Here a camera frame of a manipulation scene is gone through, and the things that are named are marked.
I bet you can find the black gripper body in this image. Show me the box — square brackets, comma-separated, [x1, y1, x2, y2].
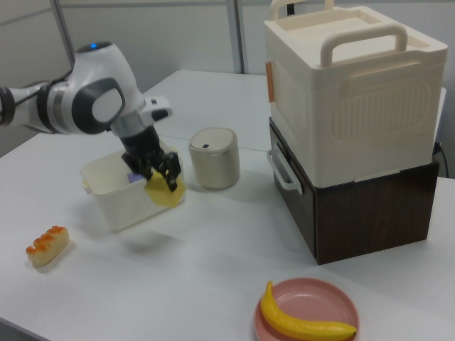
[117, 126, 165, 171]

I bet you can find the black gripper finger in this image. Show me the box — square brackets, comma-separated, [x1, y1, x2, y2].
[131, 158, 156, 180]
[159, 151, 181, 193]

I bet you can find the yellow cube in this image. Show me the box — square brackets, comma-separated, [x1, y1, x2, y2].
[144, 169, 188, 207]

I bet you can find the white open plastic box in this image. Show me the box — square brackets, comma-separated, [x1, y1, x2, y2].
[80, 140, 186, 234]

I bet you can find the cream plastic storage box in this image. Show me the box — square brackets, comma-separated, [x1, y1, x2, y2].
[263, 0, 449, 186]

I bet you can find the dark brown wooden drawer box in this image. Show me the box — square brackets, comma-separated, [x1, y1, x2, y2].
[268, 117, 441, 266]

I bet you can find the small cream trash can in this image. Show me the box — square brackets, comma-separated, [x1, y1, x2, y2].
[187, 127, 241, 190]

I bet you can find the salmon roe sushi toy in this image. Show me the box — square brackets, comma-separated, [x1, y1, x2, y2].
[25, 225, 70, 268]

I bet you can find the pink plate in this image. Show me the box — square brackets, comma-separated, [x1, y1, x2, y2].
[254, 277, 360, 341]

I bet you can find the yellow toy banana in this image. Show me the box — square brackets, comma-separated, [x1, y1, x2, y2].
[259, 280, 358, 341]

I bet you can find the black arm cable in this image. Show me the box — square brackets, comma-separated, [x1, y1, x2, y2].
[14, 70, 75, 106]

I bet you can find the white drawer handle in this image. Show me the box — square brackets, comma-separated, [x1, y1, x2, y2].
[266, 148, 304, 196]

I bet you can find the black power cable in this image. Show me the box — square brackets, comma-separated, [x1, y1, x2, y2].
[432, 141, 451, 179]

